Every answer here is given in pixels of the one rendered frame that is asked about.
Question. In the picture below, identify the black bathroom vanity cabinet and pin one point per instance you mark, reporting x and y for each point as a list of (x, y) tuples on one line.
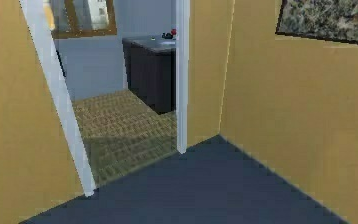
[(150, 73)]

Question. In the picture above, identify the black faucet with red knob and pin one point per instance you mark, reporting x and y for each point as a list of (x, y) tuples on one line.
[(170, 34)]

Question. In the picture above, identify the dark framed wall picture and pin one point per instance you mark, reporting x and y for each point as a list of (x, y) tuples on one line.
[(327, 18)]

